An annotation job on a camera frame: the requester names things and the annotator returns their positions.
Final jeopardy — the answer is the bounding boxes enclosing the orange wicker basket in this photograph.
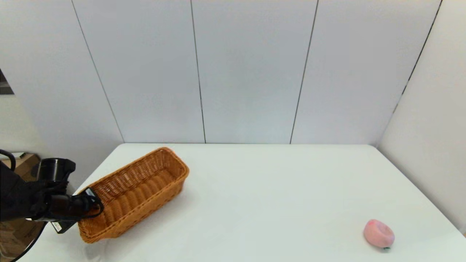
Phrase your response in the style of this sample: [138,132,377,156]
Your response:
[75,147,190,244]

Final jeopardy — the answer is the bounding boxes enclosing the pink peach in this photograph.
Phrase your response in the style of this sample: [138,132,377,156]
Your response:
[363,219,395,251]

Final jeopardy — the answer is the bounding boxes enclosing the stacked cardboard boxes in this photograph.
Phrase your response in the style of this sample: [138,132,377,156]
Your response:
[11,221,48,262]

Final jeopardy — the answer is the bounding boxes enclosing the dark background shelf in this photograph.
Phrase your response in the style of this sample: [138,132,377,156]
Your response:
[0,68,15,96]

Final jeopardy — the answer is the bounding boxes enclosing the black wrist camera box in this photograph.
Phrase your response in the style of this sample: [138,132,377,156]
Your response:
[51,219,79,234]

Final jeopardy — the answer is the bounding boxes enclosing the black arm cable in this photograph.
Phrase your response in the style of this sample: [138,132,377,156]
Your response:
[0,149,17,172]

